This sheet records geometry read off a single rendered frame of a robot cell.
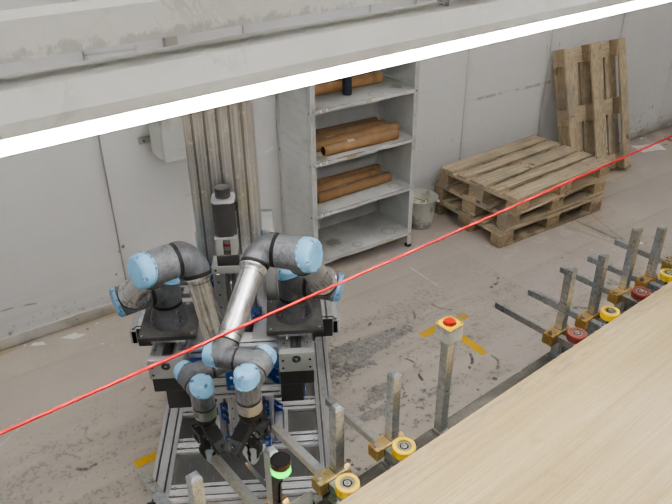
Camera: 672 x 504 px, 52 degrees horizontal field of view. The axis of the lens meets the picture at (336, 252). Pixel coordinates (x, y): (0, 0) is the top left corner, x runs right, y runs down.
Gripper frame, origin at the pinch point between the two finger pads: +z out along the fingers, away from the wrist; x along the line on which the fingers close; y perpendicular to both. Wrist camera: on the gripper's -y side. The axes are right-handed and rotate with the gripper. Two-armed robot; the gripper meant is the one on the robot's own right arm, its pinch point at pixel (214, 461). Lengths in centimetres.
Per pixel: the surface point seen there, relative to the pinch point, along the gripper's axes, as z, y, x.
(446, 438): -8, -48, -64
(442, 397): -8, -33, -78
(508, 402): -8, -50, -95
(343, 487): -8.5, -42.2, -23.0
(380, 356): 84, 81, -155
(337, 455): -11.8, -33.1, -27.9
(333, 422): -25.8, -31.8, -27.3
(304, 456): -2.5, -19.6, -24.3
